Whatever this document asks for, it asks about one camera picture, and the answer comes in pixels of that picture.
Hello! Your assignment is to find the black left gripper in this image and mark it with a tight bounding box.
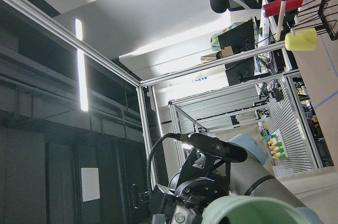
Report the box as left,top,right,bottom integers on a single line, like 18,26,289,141
150,172,230,223

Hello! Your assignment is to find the green plastic cup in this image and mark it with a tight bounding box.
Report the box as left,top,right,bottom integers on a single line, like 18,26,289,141
202,195,310,223

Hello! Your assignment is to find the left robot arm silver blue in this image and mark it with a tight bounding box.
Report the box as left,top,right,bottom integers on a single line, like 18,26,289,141
148,133,321,223

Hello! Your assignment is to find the yellow plastic cup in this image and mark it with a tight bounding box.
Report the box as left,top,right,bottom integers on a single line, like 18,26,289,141
285,28,317,51

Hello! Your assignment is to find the black wrist webcam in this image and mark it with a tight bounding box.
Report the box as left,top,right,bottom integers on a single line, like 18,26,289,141
178,133,248,163

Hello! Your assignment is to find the black computer monitor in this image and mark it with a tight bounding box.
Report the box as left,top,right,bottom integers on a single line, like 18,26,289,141
218,20,255,54

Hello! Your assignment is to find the red cylindrical bottle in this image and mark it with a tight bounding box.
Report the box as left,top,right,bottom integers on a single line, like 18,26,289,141
262,0,306,18

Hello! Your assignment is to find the aluminium frame post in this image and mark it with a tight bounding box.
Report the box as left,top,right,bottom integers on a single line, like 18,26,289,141
136,85,157,189

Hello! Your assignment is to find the black wire cup rack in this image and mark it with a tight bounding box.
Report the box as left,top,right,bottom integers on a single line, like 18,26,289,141
280,0,337,42

